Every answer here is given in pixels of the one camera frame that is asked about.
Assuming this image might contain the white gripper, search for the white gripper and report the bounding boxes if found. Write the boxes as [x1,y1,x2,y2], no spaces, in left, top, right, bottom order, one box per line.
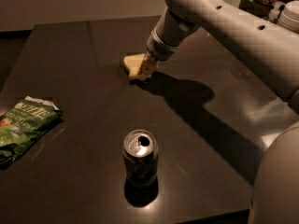
[137,28,179,80]

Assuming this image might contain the yellow sponge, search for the yellow sponge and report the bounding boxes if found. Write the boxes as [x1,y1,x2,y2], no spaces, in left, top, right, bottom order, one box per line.
[123,54,145,81]

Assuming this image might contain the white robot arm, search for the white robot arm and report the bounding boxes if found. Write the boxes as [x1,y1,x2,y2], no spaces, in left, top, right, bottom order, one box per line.
[137,0,299,224]

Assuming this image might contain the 7up soda can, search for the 7up soda can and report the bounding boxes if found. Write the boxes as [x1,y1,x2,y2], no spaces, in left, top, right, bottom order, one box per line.
[122,130,159,188]

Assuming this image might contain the black cabinet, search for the black cabinet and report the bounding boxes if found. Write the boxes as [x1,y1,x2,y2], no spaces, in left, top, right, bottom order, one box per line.
[238,0,272,18]

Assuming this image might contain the clear plastic container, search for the clear plastic container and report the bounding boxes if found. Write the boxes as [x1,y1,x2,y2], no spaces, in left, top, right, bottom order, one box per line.
[268,1,285,23]

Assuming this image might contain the green chips bag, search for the green chips bag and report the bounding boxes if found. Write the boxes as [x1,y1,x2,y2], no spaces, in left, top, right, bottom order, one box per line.
[0,96,63,167]

